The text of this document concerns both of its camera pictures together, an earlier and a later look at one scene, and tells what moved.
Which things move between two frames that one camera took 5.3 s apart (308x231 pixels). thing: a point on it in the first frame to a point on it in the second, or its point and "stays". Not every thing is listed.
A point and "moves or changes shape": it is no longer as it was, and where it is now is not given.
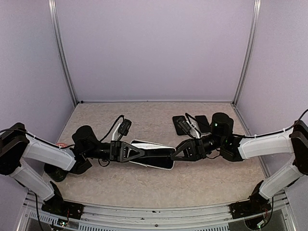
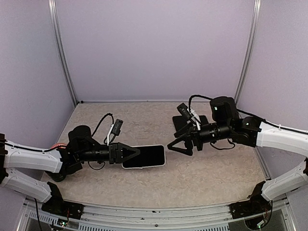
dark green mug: [57, 174] stays
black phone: [156, 157] moves or changes shape
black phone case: [181, 125] stays
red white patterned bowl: [62, 145] stays
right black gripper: [194, 150] to [189, 150]
